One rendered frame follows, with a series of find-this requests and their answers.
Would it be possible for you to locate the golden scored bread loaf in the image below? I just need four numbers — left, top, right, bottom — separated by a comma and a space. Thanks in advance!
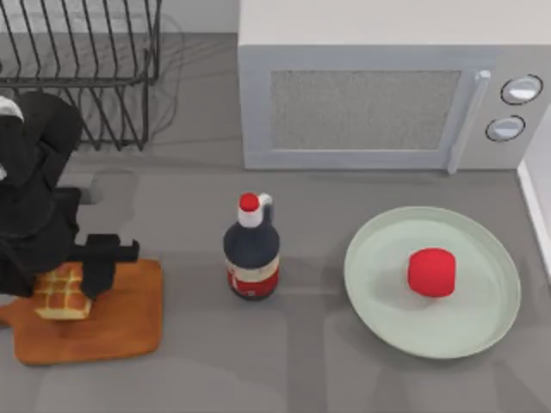
33, 262, 94, 322

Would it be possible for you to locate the brown wooden cutting board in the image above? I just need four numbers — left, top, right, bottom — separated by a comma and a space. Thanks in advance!
0, 257, 164, 367

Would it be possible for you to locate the dark bottle with red cap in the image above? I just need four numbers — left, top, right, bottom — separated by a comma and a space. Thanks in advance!
221, 191, 282, 302

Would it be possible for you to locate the pale green round plate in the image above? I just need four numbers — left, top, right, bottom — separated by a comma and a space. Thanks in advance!
343, 206, 523, 360

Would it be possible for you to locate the microwave door with window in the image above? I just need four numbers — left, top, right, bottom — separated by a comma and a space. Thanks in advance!
240, 44, 496, 173

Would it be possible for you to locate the red apple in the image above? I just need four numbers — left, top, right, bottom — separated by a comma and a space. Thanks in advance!
406, 247, 456, 300

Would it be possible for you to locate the pale grey microwave oven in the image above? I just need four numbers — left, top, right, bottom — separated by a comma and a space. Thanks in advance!
237, 0, 551, 176

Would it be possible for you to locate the small round microwave knob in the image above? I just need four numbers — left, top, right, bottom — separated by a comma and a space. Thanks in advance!
485, 114, 527, 142

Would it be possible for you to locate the large round microwave knob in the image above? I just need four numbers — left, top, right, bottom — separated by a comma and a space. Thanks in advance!
499, 73, 544, 105

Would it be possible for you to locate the dark wire dish rack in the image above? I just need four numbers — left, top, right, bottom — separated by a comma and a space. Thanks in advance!
0, 0, 163, 152

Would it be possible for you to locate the pale microwave door handle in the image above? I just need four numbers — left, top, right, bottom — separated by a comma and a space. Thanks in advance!
446, 69, 492, 176

